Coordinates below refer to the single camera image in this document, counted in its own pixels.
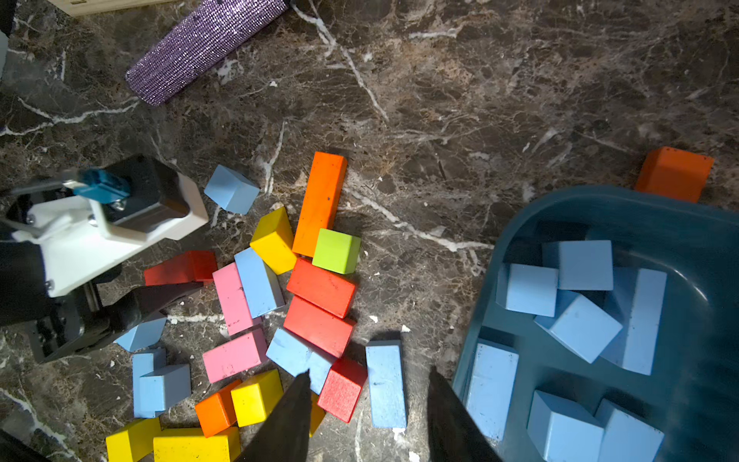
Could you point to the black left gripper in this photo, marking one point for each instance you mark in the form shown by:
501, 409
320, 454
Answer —
77, 322

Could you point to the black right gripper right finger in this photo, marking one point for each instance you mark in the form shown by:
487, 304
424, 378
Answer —
452, 433

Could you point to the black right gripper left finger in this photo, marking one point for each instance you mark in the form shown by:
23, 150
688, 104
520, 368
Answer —
285, 434

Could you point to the light blue thin block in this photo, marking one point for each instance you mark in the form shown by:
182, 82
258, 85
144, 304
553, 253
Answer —
491, 387

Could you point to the light blue small cube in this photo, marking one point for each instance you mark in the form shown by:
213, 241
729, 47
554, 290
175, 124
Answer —
563, 430

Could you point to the light blue long block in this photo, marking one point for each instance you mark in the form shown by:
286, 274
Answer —
626, 436

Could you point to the light blue cube top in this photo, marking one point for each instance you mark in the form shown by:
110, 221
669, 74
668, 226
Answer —
582, 265

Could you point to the yellow cube lower centre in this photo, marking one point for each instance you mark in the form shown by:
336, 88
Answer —
317, 415

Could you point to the red block left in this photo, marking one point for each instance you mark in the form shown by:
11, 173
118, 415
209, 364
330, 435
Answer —
191, 266

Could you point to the red block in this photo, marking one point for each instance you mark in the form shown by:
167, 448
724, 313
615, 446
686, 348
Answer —
318, 327
191, 266
328, 291

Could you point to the orange cube lower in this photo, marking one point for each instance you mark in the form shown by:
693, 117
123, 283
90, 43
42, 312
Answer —
217, 413

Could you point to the small red cube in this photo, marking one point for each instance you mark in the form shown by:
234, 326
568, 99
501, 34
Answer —
342, 389

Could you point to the light blue cube beside long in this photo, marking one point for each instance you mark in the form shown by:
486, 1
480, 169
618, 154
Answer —
166, 387

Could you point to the pink block upper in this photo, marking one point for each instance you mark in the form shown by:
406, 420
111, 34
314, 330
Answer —
233, 302

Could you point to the pink block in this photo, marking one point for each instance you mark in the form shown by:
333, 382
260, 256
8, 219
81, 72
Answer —
236, 356
233, 302

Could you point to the pink block lower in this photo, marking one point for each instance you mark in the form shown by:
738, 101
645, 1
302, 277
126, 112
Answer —
236, 356

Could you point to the long yellow block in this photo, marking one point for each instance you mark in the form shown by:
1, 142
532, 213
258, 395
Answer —
179, 445

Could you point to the light blue angled block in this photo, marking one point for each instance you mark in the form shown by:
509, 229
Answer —
259, 282

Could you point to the small yellow cube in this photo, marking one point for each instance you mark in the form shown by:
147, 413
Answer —
134, 441

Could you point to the yellow block upper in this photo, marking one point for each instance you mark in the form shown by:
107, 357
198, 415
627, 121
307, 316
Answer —
273, 241

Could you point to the small light blue tray block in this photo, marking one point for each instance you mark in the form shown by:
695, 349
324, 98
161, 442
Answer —
527, 289

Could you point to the light blue block on cube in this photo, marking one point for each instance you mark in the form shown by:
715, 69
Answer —
580, 325

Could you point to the lime green cube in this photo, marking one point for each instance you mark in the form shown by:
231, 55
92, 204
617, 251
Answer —
337, 252

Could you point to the purple glitter microphone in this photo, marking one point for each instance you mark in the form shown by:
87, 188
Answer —
203, 39

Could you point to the tall orange block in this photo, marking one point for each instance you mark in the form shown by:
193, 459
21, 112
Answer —
321, 199

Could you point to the dark teal plastic tray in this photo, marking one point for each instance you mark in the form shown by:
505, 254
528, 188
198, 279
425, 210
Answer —
692, 393

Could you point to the wooden chessboard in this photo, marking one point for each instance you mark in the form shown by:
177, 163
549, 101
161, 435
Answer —
79, 8

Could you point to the small orange cube right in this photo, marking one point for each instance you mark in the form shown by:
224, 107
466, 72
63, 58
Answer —
674, 173

